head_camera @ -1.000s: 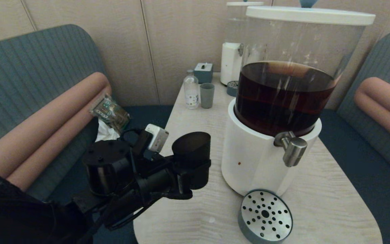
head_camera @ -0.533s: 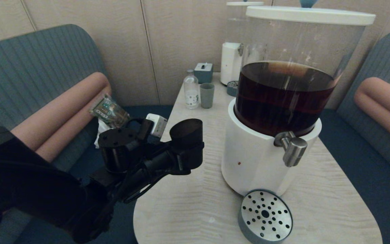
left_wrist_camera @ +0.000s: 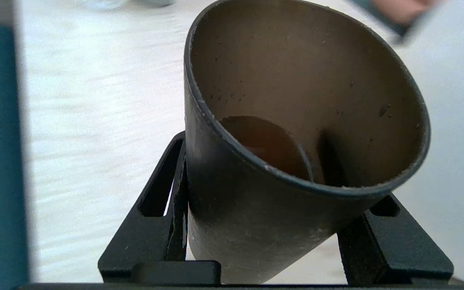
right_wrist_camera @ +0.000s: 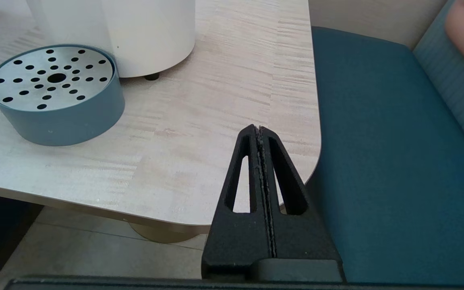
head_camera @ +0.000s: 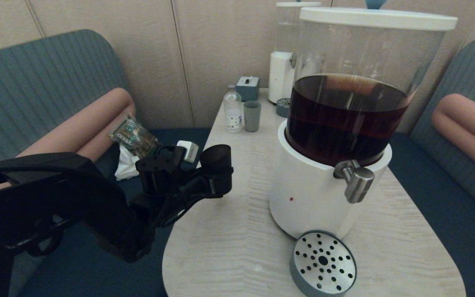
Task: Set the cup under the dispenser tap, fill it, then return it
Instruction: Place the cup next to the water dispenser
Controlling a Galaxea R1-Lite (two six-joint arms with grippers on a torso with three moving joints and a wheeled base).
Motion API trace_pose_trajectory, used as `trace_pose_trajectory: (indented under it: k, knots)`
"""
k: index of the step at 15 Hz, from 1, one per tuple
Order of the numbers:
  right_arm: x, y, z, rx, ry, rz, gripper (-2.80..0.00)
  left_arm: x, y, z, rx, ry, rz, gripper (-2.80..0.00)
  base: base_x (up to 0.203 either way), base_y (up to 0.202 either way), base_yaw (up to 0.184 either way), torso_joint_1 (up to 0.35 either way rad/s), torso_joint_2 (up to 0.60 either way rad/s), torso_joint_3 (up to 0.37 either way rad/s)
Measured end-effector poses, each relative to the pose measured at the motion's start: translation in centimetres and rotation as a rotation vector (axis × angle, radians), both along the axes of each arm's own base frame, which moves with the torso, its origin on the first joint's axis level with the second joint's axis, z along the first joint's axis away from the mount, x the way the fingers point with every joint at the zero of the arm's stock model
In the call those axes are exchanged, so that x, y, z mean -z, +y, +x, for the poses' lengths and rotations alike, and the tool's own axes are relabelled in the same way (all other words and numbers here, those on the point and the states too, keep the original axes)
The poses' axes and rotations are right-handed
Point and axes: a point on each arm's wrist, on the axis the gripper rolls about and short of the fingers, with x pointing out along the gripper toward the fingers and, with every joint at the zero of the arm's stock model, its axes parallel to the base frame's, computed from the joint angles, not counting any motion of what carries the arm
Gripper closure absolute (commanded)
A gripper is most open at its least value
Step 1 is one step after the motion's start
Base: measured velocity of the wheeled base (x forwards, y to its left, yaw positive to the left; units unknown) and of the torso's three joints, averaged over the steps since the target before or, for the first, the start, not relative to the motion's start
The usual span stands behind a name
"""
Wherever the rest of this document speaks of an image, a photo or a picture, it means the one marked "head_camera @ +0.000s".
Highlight black plastic cup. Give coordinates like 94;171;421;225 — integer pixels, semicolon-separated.
200;144;234;195

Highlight metal dispenser tap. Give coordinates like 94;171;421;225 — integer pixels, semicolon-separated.
333;160;375;204

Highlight grey-green cup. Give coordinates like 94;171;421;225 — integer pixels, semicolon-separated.
243;101;262;132

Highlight clear plastic bottle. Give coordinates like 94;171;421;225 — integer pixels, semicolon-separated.
224;85;243;133

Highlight crumpled white tissue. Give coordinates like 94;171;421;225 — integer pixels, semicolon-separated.
115;144;140;181

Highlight green snack package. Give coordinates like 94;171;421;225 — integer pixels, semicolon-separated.
109;114;160;160

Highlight large tea drink dispenser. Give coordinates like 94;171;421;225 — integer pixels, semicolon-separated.
269;7;458;240

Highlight small grey drip tray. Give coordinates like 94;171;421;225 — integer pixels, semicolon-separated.
276;98;291;118

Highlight small grey box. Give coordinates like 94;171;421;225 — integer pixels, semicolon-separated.
236;76;260;102

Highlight far empty drink dispenser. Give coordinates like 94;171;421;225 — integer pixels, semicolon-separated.
268;2;322;104

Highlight pink bolster cushion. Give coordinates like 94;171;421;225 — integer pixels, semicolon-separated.
0;87;137;190
431;93;475;184

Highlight round grey perforated drip tray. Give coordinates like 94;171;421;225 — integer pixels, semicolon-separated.
290;230;357;297

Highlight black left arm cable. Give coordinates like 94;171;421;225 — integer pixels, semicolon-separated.
2;192;199;257

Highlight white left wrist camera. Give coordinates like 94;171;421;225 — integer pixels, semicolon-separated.
176;140;200;164

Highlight black left wrist camera cable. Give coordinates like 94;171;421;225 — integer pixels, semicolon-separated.
154;144;180;156

